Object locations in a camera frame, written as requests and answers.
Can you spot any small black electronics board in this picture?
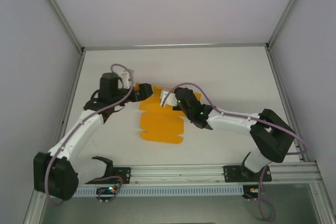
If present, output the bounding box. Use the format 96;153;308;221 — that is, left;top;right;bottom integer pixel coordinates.
96;186;119;196
243;185;266;199

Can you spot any grey metal base panel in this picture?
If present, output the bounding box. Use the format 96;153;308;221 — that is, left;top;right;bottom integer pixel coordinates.
41;196;316;224

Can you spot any wide grooved aluminium mounting rail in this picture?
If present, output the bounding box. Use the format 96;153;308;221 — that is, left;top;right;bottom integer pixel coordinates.
78;162;321;187

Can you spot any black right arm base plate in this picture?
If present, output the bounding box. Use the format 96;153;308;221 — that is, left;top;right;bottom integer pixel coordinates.
223;165;271;183

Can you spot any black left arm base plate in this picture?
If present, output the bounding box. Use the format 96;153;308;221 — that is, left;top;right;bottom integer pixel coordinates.
85;166;131;184

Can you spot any grey slotted cable duct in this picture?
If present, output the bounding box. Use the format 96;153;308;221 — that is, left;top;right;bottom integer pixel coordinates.
73;184;244;198

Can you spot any aluminium frame post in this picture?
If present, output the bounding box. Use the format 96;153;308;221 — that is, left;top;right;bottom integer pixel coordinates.
31;0;85;53
265;0;315;49

